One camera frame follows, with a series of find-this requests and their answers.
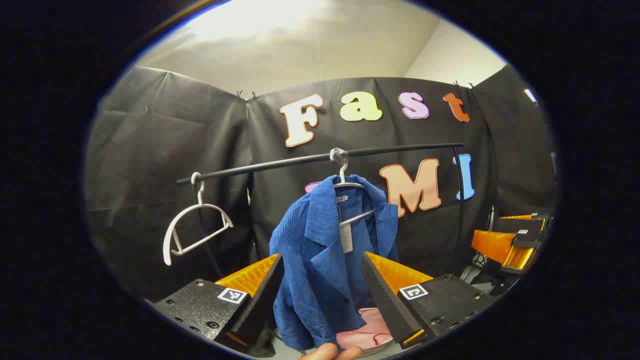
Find white hanger with taped hook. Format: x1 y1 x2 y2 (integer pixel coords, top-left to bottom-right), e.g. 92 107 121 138
329 148 376 227

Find blue corduroy jacket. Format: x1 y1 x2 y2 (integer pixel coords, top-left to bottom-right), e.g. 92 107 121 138
269 174 401 351

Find bundle of floor cables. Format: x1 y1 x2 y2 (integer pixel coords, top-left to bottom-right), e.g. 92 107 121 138
460 250 496 286

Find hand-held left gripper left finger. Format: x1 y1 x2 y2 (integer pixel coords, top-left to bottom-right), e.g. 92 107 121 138
150 252 286 351

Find pink laundry hamper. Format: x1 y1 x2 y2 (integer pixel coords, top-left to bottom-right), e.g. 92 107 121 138
336 307 396 357

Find white plastic hanger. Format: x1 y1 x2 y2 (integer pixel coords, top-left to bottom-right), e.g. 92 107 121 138
162 171 235 267

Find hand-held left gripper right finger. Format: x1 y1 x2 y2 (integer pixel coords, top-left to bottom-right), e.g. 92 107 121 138
360 251 496 350

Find black clothes rail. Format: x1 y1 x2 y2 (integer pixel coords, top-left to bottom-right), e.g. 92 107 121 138
176 142 473 281

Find black backdrop cloth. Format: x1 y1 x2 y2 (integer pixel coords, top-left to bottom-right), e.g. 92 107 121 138
85 64 558 301

